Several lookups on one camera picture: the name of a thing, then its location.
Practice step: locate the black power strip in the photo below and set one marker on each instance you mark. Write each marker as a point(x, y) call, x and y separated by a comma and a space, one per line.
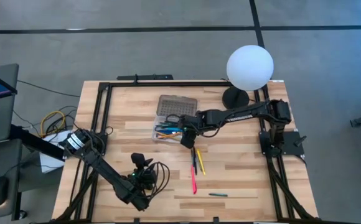
point(149, 77)

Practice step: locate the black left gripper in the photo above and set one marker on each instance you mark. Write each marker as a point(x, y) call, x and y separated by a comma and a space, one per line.
point(144, 179)

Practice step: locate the white box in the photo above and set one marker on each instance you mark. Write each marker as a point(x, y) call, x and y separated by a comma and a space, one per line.
point(48, 161)

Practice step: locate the clear supply box grey lid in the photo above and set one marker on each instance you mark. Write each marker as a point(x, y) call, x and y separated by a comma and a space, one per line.
point(175, 107)

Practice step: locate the dark teal pen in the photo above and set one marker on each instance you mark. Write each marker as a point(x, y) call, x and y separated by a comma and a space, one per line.
point(192, 158)

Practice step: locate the green crayon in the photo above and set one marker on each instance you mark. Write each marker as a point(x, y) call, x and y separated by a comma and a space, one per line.
point(218, 194)

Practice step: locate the black support bar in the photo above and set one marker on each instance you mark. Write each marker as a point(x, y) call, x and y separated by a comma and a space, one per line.
point(34, 141)

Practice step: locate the white globe table lamp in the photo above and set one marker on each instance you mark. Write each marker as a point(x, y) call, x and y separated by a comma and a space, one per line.
point(249, 67)

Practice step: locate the grey side desk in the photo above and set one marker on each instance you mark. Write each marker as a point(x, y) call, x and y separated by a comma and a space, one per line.
point(14, 161)

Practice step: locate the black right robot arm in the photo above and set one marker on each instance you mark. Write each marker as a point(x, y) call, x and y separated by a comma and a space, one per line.
point(236, 115)

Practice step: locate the blue marker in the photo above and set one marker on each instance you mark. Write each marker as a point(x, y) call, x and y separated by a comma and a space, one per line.
point(171, 129)

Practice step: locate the black marker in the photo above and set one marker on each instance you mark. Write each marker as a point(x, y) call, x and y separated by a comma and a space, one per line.
point(195, 161)

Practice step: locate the fat pink highlighter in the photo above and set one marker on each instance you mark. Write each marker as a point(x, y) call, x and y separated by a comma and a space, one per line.
point(194, 185)

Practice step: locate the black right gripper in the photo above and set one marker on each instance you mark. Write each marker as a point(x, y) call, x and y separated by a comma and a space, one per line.
point(194, 124)

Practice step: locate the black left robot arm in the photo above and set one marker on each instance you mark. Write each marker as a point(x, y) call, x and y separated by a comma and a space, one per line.
point(105, 174)

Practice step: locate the yellow wooden pencil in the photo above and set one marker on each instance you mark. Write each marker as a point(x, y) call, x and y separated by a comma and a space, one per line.
point(169, 136)

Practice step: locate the yellow highlighter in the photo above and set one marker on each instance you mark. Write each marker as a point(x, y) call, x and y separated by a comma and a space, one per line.
point(201, 161)

